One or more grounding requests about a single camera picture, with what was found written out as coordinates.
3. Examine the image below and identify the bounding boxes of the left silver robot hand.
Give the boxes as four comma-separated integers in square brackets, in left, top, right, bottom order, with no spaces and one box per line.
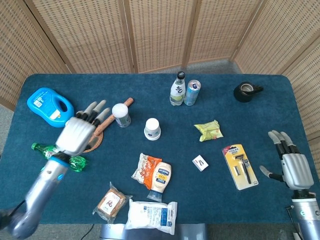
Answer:
[55,99,111,156]

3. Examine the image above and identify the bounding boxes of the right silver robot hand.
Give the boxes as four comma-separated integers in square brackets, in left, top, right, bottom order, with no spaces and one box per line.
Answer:
[259,129,315,192]

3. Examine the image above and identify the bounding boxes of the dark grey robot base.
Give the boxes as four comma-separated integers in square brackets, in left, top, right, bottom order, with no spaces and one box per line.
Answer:
[99,223,208,240]

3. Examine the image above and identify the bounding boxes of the round woven rattan coaster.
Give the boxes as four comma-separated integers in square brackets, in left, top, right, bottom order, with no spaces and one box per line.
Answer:
[82,129,104,154]

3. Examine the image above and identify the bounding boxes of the green plastic soda bottle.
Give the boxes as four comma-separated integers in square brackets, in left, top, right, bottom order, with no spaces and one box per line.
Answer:
[31,142,90,174]

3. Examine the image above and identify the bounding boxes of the blue detergent pump bottle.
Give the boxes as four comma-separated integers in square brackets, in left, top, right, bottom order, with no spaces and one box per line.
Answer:
[26,87,75,128]

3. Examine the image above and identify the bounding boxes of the white canister green label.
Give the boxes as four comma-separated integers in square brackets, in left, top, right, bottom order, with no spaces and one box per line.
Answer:
[111,103,132,129]

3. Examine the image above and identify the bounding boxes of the yellow razor blister pack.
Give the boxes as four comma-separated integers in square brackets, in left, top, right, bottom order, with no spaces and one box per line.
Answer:
[221,143,259,191]

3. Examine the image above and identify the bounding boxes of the wooden rolling stick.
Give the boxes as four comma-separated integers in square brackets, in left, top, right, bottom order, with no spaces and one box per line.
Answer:
[92,97,135,137]

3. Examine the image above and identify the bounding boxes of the bread in clear wrapper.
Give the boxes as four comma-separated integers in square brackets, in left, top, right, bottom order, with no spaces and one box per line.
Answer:
[92,181,133,225]

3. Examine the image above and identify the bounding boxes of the orange white snack bag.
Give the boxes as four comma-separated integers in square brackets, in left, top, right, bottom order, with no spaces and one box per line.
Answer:
[131,152,163,191]

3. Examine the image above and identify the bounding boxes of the black tape roll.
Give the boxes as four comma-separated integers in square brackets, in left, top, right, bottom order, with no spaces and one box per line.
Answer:
[233,81,265,103]

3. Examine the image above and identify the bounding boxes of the green snack packet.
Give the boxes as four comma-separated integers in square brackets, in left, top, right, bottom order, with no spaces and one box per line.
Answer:
[194,119,224,143]

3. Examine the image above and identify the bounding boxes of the Hellmann's mayonnaise squeeze bottle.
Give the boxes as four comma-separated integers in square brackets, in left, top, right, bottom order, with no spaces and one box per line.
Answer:
[146,161,173,203]

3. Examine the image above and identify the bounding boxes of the small white cardboard box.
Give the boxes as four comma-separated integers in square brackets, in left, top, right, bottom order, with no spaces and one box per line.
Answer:
[191,154,209,172]

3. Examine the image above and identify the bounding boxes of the white blue powder bag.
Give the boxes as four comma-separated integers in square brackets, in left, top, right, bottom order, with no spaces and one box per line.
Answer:
[124,199,178,236]

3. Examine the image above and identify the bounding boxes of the clear lime soda bottle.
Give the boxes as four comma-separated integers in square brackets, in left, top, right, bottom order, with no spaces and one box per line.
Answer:
[169,71,187,107]

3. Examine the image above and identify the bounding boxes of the light blue drink can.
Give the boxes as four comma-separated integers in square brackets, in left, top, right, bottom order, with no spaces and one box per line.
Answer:
[183,79,202,107]

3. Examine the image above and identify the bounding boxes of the woven bamboo folding screen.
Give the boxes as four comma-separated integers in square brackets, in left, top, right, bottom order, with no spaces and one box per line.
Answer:
[0,0,320,166]

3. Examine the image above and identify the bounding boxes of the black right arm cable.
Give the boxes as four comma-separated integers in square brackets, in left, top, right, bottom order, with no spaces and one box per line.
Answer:
[285,204,302,236]

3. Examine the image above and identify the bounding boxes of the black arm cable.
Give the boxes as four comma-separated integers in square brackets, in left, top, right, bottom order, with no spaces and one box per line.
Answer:
[0,199,27,226]
[285,204,302,236]

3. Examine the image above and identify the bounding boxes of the thin black floor cable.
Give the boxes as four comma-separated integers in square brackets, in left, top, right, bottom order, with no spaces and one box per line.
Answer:
[81,223,95,240]

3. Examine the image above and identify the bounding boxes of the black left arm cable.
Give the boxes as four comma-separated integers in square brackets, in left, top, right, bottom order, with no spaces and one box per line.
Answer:
[0,199,27,226]

